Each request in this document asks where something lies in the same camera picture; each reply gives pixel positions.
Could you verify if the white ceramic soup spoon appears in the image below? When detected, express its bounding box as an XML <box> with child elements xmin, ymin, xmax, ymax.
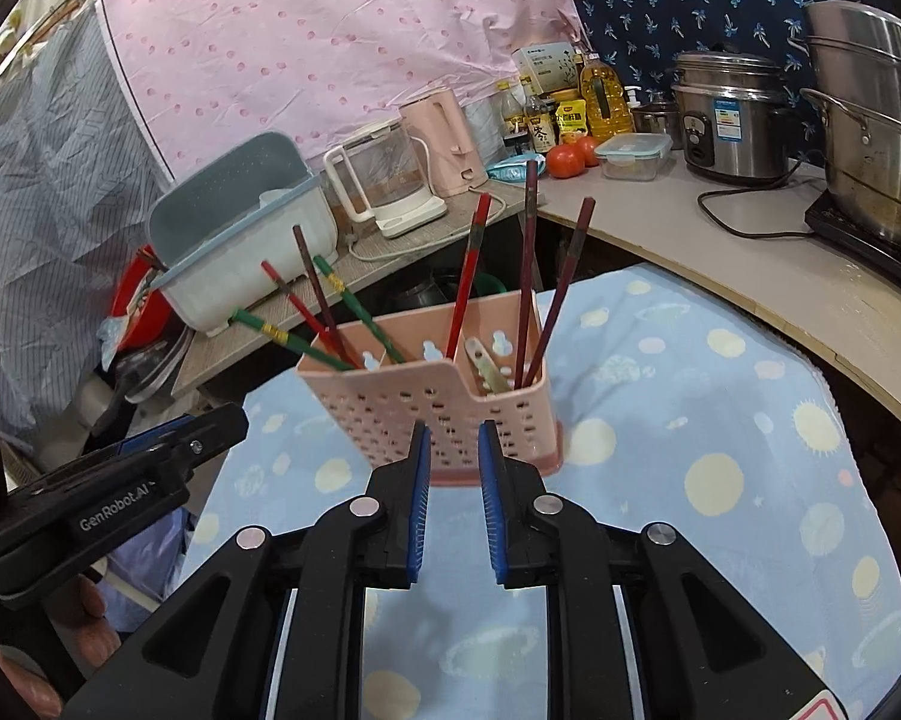
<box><xmin>464</xmin><ymin>337</ymin><xmax>512</xmax><ymax>395</ymax></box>

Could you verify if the long maroon chopstick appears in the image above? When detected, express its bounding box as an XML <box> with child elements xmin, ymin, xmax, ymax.
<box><xmin>527</xmin><ymin>197</ymin><xmax>595</xmax><ymax>383</ymax></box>

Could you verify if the person's left hand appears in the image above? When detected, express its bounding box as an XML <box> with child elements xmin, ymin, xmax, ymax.
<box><xmin>0</xmin><ymin>575</ymin><xmax>120</xmax><ymax>718</ymax></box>

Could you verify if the black frying pan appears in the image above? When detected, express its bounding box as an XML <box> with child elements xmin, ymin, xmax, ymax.
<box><xmin>71</xmin><ymin>343</ymin><xmax>182</xmax><ymax>436</ymax></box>

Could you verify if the purple plastic bag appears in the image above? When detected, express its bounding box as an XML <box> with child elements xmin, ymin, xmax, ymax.
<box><xmin>98</xmin><ymin>507</ymin><xmax>194</xmax><ymax>634</ymax></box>

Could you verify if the red plastic basin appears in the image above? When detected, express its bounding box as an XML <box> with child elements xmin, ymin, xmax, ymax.
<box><xmin>107</xmin><ymin>245</ymin><xmax>174</xmax><ymax>353</ymax></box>

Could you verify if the dish drainer box with lid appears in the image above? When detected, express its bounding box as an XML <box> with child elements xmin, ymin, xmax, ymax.
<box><xmin>148</xmin><ymin>132</ymin><xmax>338</xmax><ymax>335</ymax></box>

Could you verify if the pink perforated utensil holder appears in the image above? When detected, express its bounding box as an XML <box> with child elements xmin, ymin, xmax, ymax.
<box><xmin>296</xmin><ymin>291</ymin><xmax>563</xmax><ymax>486</ymax></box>

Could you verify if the blue patterned tablecloth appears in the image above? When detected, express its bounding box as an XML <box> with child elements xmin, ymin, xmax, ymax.
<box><xmin>179</xmin><ymin>262</ymin><xmax>901</xmax><ymax>720</ymax></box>

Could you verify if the grey striped cloth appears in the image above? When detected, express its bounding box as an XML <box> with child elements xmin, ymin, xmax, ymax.
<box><xmin>0</xmin><ymin>10</ymin><xmax>169</xmax><ymax>440</ymax></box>

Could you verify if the glass electric kettle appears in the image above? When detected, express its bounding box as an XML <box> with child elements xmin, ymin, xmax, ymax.
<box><xmin>322</xmin><ymin>119</ymin><xmax>448</xmax><ymax>239</ymax></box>

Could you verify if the pink electric kettle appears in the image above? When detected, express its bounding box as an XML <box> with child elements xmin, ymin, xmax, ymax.
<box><xmin>400</xmin><ymin>88</ymin><xmax>488</xmax><ymax>199</ymax></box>

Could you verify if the blue wipes packet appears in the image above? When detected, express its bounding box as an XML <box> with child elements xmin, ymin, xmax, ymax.
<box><xmin>486</xmin><ymin>151</ymin><xmax>546</xmax><ymax>184</ymax></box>

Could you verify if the pink dotted curtain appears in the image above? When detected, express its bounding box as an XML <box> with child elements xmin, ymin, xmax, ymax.
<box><xmin>98</xmin><ymin>0</ymin><xmax>579</xmax><ymax>179</ymax></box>

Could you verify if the red tomato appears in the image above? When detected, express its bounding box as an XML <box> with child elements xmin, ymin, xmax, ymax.
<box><xmin>574</xmin><ymin>135</ymin><xmax>600</xmax><ymax>167</ymax></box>
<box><xmin>546</xmin><ymin>143</ymin><xmax>587</xmax><ymax>181</ymax></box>

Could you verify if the black induction cooker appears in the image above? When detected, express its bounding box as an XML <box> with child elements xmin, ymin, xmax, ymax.
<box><xmin>805</xmin><ymin>190</ymin><xmax>901</xmax><ymax>288</ymax></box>

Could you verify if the soy sauce bottle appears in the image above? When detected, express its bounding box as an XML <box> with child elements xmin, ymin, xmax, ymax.
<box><xmin>525</xmin><ymin>96</ymin><xmax>558</xmax><ymax>154</ymax></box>

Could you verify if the yellow seasoning packet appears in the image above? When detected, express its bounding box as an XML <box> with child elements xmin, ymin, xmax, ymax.
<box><xmin>555</xmin><ymin>98</ymin><xmax>589</xmax><ymax>143</ymax></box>

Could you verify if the white carton box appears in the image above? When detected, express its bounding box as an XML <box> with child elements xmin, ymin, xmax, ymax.
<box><xmin>510</xmin><ymin>41</ymin><xmax>579</xmax><ymax>96</ymax></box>

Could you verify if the clear food container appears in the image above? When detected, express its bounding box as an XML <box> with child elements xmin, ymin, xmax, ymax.
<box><xmin>595</xmin><ymin>132</ymin><xmax>672</xmax><ymax>182</ymax></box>

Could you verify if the cooking oil bottle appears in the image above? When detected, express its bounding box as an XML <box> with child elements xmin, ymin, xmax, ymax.
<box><xmin>579</xmin><ymin>54</ymin><xmax>634</xmax><ymax>143</ymax></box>

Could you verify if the silver rice cooker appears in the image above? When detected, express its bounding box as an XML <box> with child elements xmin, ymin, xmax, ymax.
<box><xmin>672</xmin><ymin>52</ymin><xmax>789</xmax><ymax>185</ymax></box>

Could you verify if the large steel steamer pot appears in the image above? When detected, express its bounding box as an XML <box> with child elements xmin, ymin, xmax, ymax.
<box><xmin>800</xmin><ymin>0</ymin><xmax>901</xmax><ymax>247</ymax></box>

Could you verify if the navy floral cloth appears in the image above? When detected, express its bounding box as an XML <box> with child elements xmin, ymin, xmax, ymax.
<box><xmin>574</xmin><ymin>0</ymin><xmax>891</xmax><ymax>156</ymax></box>

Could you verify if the white kettle cable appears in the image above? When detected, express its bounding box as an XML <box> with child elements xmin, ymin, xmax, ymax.
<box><xmin>344</xmin><ymin>190</ymin><xmax>509</xmax><ymax>263</ymax></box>

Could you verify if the black power cable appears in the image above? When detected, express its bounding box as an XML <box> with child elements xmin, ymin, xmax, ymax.
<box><xmin>694</xmin><ymin>156</ymin><xmax>828</xmax><ymax>242</ymax></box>

